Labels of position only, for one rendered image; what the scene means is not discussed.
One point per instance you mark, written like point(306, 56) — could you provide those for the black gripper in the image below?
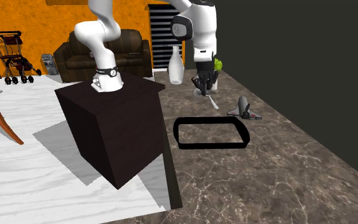
point(205, 69)

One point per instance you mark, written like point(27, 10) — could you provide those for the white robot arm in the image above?
point(203, 31)

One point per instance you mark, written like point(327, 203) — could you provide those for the white spoon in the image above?
point(213, 102)

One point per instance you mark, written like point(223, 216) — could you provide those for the green plant in white pot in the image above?
point(217, 64)

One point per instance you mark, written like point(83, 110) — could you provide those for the white bottle vase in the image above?
point(176, 66)

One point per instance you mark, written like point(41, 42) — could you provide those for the grey toy space shuttle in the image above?
point(243, 108)

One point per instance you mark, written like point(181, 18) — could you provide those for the window with dark blinds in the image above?
point(163, 37)

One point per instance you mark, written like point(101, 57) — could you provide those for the dark brown sofa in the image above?
point(129, 59)

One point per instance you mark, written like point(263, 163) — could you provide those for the dark brown robot stand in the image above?
point(116, 124)

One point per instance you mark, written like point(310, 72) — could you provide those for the grey box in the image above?
point(49, 64)

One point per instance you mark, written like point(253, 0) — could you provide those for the black and red walker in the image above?
point(14, 59)

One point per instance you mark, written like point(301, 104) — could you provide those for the black rectangular tray frame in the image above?
point(178, 131)

